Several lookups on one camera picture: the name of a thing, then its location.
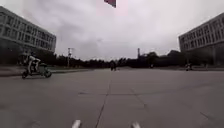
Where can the grey paved plaza ground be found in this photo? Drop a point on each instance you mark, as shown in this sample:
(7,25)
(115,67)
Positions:
(113,96)

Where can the row of trees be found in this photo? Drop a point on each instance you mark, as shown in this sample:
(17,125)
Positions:
(146,60)

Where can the dark scooter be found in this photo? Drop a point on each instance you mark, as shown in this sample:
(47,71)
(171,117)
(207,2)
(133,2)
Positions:
(42,72)

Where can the person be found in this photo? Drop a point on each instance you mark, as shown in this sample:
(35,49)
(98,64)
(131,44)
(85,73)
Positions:
(32,62)

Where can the pole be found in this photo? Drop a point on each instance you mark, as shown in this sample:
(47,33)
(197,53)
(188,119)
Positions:
(69,57)

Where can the robot's own part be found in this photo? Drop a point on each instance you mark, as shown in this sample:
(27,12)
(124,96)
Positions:
(136,125)
(76,124)

